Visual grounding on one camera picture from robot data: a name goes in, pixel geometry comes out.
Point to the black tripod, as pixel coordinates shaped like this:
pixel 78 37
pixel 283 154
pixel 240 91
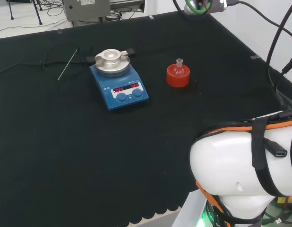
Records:
pixel 38 14

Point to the black bench cloth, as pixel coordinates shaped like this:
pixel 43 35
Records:
pixel 89 153

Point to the heater with blue base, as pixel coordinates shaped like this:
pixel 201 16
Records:
pixel 127 80

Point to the thin metal probe rod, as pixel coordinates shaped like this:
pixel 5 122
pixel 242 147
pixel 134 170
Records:
pixel 68 64

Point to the grey equipment box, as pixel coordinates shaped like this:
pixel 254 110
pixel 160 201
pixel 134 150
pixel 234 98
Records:
pixel 87 9

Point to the clear round-bottom glass flask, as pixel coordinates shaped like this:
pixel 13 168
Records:
pixel 178 71

